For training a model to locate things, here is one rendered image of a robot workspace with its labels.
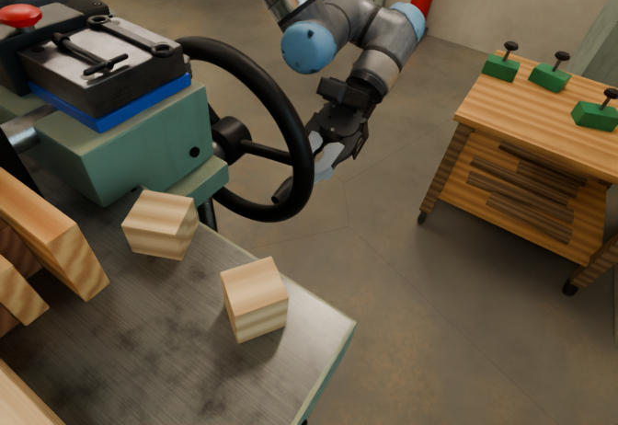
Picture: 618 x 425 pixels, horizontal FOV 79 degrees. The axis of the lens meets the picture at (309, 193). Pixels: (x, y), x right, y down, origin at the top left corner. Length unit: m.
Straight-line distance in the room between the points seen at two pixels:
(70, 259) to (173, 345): 0.09
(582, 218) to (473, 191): 0.40
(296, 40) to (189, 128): 0.24
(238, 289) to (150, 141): 0.17
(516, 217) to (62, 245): 1.43
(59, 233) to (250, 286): 0.12
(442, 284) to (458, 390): 0.35
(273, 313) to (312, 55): 0.41
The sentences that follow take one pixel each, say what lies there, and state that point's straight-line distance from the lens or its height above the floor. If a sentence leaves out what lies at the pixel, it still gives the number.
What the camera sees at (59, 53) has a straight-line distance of 0.38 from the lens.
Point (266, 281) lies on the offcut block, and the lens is 0.25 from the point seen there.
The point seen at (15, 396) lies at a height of 0.94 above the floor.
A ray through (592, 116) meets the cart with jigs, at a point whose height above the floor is 0.57.
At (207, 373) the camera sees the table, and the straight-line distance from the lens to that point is 0.28.
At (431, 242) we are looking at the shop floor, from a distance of 1.57.
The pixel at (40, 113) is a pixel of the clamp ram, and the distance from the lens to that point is 0.39.
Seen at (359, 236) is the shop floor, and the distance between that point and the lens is 1.49.
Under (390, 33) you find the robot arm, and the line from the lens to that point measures 0.69.
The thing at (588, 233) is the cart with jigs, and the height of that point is 0.18.
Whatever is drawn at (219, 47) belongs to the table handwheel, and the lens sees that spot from 0.47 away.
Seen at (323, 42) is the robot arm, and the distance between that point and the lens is 0.57.
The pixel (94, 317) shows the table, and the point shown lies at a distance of 0.31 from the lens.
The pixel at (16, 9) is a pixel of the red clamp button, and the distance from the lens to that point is 0.40.
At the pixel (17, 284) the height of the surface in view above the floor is 0.94.
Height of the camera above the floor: 1.16
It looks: 46 degrees down
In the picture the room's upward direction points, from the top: 7 degrees clockwise
